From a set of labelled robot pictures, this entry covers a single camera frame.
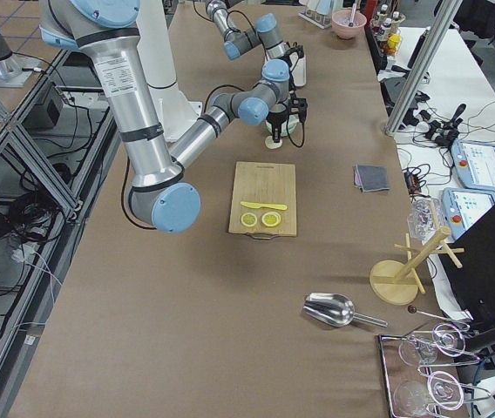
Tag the lemon slice upper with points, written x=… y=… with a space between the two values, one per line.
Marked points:
x=271 y=219

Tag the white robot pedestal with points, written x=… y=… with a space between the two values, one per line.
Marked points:
x=175 y=112

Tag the metal scoop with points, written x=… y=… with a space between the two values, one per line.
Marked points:
x=336 y=310

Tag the far teach pendant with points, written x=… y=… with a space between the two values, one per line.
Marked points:
x=474 y=163

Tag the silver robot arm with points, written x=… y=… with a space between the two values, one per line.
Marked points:
x=128 y=44
x=264 y=32

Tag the grey folded cloth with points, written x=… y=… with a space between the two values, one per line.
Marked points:
x=371 y=178

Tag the beige rabbit tray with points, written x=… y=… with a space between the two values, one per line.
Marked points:
x=298 y=70

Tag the yellow plastic knife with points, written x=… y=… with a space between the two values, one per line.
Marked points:
x=271 y=206

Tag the black monitor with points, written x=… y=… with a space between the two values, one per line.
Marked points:
x=473 y=284

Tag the lemon slice stack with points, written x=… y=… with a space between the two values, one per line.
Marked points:
x=249 y=219

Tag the teach pendant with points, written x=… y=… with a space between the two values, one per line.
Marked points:
x=474 y=163
x=464 y=207

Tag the bamboo cutting board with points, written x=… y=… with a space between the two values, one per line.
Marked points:
x=264 y=183

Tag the wire glass rack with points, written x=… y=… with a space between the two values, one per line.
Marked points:
x=434 y=371

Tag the clear plastic container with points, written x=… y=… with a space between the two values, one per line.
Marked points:
x=425 y=217

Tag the aluminium frame post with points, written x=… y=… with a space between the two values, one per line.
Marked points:
x=445 y=14

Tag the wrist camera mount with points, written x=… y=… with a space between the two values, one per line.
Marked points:
x=296 y=52
x=299 y=107

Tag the wooden mug tree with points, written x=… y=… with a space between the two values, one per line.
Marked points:
x=397 y=283

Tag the green ceramic bowl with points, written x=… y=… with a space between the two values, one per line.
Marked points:
x=289 y=126

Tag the near teach pendant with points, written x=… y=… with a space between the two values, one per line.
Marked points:
x=464 y=207

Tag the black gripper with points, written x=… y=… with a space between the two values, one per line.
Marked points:
x=276 y=119
x=289 y=53

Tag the pink bowl with ice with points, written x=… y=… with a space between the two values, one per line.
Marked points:
x=342 y=26

